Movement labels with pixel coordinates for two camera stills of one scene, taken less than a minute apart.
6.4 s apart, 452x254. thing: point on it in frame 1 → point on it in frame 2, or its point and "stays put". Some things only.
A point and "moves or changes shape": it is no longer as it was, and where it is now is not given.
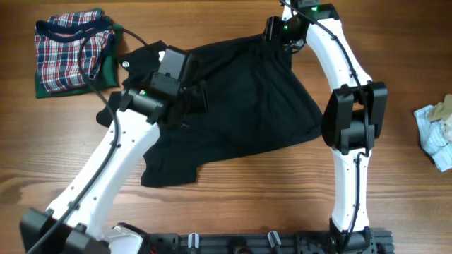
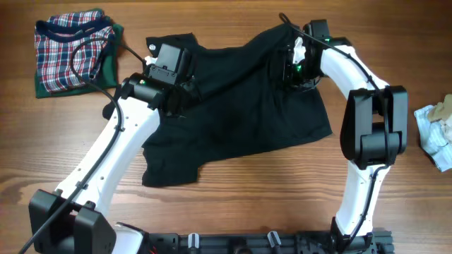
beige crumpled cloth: x=443 y=110 stays put
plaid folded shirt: x=70 y=49 stays put
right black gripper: x=271 y=32 → x=288 y=79
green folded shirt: x=106 y=76 stays put
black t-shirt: x=258 y=101 moves or changes shape
